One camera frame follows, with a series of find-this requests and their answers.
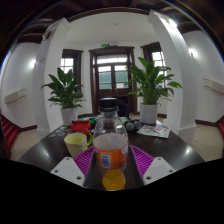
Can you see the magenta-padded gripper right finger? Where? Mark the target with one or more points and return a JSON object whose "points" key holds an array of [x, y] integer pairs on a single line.
{"points": [[158, 170]]}

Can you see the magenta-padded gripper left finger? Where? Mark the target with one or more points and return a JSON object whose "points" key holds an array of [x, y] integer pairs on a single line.
{"points": [[68, 170]]}

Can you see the clear orange drink bottle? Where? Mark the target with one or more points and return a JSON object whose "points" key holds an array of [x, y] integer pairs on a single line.
{"points": [[110, 150]]}

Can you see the pale yellow cup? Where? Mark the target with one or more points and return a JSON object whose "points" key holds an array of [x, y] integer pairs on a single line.
{"points": [[76, 145]]}

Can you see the printed paper leaflet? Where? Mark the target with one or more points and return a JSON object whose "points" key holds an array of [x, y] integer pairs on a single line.
{"points": [[154, 131]]}

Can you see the small red ball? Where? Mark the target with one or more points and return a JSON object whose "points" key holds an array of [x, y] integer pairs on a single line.
{"points": [[86, 131]]}

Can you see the red box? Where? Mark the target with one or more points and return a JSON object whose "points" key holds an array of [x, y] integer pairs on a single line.
{"points": [[80, 125]]}

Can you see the grey microphone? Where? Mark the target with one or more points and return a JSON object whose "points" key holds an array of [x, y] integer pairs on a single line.
{"points": [[137, 125], [129, 126]]}

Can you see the red carpeted staircase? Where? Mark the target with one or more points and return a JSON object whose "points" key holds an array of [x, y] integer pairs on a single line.
{"points": [[8, 133]]}

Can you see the green plant in white pot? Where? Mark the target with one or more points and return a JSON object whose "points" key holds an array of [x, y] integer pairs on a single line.
{"points": [[65, 93], [148, 83]]}

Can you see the dark wooden glazed door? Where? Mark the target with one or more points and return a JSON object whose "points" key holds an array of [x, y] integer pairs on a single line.
{"points": [[111, 75]]}

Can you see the dark wood-framed window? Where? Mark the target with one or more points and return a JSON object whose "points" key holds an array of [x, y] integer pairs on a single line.
{"points": [[68, 65], [156, 58]]}

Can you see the green exit sign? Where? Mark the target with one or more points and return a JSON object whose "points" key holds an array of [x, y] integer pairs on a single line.
{"points": [[105, 45]]}

